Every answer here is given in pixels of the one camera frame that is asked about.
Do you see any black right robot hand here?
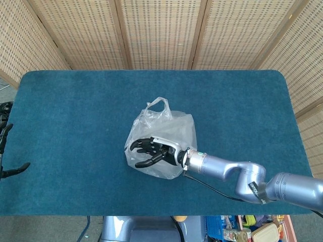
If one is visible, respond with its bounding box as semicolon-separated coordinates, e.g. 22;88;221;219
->
130;136;184;169

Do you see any blue plastic crate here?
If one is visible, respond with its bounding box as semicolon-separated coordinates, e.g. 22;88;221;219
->
205;215;240;242

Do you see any translucent white plastic bag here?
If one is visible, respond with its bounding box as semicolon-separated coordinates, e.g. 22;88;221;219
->
124;96;198;180

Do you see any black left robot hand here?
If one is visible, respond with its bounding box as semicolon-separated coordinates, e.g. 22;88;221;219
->
0;123;31;180

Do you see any red wooden box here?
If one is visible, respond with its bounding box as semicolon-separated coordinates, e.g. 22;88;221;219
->
277;214;298;242

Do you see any teal carpet table cover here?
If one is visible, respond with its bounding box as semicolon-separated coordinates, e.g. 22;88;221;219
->
0;69;320;218

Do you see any silver-blue robot torso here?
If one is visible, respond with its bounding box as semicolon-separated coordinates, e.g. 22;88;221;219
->
100;216;203;242

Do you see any blue floor cable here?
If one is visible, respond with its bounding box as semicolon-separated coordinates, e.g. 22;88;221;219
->
76;216;91;242

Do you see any woven bamboo folding screen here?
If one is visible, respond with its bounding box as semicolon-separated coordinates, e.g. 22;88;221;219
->
0;0;323;183

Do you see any small tin can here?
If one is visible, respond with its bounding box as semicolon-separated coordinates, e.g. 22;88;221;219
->
236;230;252;242

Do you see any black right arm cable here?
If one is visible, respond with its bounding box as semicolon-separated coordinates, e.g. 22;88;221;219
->
183;171;246;203

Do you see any beige lunch box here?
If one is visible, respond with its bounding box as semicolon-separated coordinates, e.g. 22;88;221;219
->
251;222;280;242

